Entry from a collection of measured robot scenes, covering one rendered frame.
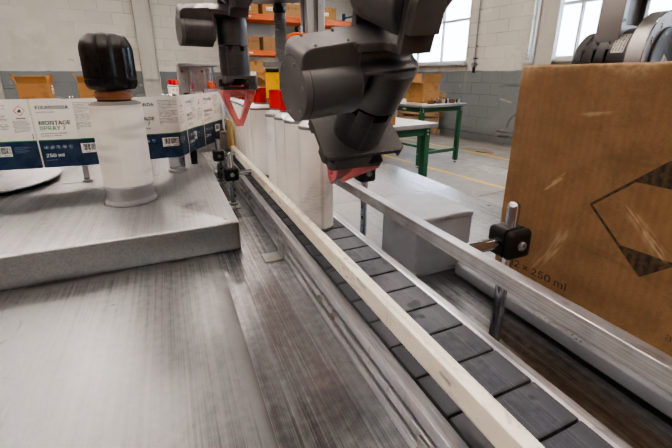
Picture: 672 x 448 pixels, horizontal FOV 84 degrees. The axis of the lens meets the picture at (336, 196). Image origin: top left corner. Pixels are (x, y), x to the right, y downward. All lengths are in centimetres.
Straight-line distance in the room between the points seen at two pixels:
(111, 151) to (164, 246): 21
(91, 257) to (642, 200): 67
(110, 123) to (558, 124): 67
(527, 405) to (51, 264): 60
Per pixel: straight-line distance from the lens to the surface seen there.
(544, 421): 33
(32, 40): 839
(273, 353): 43
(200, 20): 77
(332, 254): 44
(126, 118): 76
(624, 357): 29
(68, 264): 66
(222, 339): 46
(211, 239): 64
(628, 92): 43
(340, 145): 42
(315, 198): 55
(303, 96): 32
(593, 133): 45
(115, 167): 77
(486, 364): 36
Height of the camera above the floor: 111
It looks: 18 degrees down
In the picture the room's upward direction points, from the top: straight up
